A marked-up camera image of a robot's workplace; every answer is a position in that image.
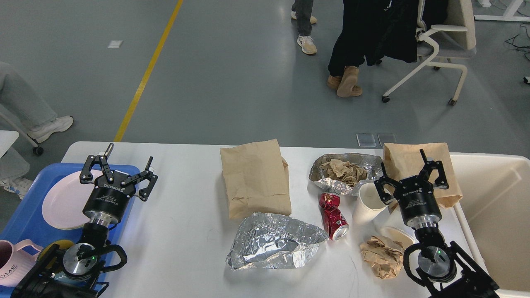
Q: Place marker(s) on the crumpled brown paper ball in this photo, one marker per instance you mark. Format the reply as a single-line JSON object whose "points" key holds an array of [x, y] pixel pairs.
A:
{"points": [[384, 256]]}

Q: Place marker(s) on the pink home mug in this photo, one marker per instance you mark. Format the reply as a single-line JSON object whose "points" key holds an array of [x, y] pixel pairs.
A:
{"points": [[15, 263]]}

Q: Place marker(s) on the flattened white paper cup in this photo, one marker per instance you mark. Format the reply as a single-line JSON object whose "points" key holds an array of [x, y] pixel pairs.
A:
{"points": [[397, 235]]}

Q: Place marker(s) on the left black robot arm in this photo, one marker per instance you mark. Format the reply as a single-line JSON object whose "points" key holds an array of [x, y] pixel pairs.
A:
{"points": [[74, 272]]}

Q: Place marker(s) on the crushed red soda can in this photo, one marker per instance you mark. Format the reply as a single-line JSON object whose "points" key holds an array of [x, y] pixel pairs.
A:
{"points": [[334, 222]]}

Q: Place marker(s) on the large brown paper bag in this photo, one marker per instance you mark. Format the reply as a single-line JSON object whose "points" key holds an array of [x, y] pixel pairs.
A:
{"points": [[256, 178]]}

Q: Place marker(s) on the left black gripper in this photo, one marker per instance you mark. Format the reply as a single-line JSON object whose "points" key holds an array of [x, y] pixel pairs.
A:
{"points": [[108, 200]]}

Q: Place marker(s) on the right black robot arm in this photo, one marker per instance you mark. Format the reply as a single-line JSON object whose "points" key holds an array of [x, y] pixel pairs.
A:
{"points": [[446, 270]]}

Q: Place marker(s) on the beige plastic bin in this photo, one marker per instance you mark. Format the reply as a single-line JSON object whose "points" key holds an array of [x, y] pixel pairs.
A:
{"points": [[494, 214]]}

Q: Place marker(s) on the yellow plate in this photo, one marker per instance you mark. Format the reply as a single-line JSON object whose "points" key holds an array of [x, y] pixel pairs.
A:
{"points": [[65, 227]]}

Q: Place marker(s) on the person in grey jeans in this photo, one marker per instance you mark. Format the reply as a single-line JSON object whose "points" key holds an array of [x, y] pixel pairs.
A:
{"points": [[301, 11]]}

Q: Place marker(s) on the white chair at left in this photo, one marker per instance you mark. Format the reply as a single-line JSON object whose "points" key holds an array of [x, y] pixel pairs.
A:
{"points": [[13, 166]]}

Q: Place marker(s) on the crumpled brown paper in foil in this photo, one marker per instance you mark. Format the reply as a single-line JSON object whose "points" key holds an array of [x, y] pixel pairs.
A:
{"points": [[344, 171]]}

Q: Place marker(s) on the person in black clothes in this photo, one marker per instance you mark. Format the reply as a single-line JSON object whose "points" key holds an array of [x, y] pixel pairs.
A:
{"points": [[374, 29]]}

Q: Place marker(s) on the white office chair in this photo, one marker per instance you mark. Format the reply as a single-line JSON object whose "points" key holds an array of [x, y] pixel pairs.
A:
{"points": [[454, 39]]}

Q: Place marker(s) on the crumpled foil sheet front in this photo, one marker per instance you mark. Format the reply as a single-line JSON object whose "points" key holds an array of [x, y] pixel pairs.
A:
{"points": [[274, 241]]}

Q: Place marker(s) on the foil tray with paper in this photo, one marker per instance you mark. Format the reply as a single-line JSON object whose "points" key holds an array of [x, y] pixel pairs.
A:
{"points": [[371, 163]]}

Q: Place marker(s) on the white desk leg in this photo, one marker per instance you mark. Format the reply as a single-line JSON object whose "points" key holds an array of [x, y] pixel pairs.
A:
{"points": [[510, 11]]}

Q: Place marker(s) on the pink plate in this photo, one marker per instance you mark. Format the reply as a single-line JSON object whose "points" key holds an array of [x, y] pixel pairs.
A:
{"points": [[65, 200]]}

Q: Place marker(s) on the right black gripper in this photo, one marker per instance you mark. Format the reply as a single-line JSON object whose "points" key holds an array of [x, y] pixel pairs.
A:
{"points": [[416, 203]]}

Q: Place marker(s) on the person in grey trousers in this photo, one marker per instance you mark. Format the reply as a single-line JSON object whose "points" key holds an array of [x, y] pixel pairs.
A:
{"points": [[35, 114]]}

